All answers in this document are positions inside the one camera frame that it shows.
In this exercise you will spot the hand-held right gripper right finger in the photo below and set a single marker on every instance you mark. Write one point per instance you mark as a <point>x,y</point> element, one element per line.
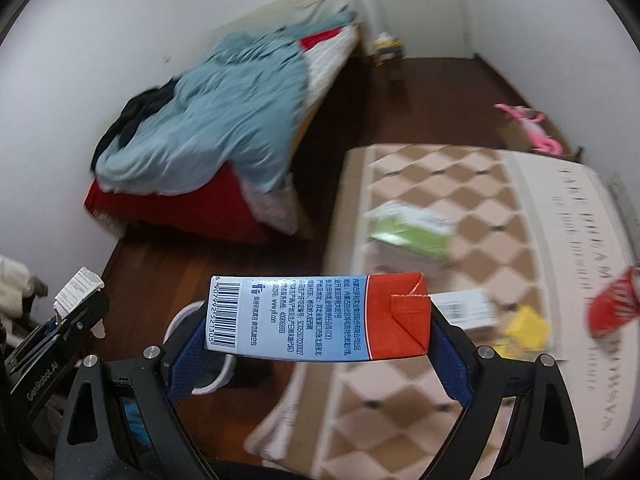
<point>452,360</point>

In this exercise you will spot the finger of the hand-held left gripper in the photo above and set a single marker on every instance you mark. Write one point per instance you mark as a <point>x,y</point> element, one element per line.
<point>35,345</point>
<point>85,312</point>

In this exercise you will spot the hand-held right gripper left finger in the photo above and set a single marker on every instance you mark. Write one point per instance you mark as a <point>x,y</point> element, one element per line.
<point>182,365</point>

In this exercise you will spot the torn white paper carton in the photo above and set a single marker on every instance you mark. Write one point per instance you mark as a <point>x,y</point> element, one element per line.
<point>75,290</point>

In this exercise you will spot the white wastebasket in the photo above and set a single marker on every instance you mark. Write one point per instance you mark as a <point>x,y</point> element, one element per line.
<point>222,374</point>

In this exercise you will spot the white box with barcode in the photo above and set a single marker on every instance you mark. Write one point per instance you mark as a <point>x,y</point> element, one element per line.
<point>462,307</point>

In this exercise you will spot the yellow packet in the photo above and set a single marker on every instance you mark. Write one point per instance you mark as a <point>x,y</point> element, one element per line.
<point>527,330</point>

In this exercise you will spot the blue and orange carton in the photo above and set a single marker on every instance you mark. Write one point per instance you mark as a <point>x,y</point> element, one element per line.
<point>300,315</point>

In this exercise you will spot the green box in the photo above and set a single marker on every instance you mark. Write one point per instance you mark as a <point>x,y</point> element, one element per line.
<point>412,232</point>

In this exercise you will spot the red drink can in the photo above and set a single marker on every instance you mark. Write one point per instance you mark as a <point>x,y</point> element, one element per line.
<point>612,305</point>

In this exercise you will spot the white puffer jacket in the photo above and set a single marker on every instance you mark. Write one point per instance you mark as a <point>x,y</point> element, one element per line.
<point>12,280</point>

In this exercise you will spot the red bed sheet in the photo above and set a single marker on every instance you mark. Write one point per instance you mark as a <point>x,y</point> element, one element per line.
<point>175,205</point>

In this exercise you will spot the checkered tablecloth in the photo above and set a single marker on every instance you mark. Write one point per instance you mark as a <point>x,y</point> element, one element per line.
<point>450,170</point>

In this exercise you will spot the dark clothes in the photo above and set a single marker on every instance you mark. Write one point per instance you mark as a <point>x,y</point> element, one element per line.
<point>135,110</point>

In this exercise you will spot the cardboard box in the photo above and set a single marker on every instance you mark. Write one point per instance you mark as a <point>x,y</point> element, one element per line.
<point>515,135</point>

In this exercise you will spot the wooden bed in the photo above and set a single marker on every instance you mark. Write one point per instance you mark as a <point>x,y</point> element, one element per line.
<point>210,110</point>

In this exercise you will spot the light blue duvet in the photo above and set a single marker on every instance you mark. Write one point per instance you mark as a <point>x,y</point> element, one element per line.
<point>225,110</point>

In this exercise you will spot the pink plush toy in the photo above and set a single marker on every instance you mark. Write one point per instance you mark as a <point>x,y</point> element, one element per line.
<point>527,117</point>

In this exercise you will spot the white door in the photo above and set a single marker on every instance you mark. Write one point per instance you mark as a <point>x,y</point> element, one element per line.
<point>425,5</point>

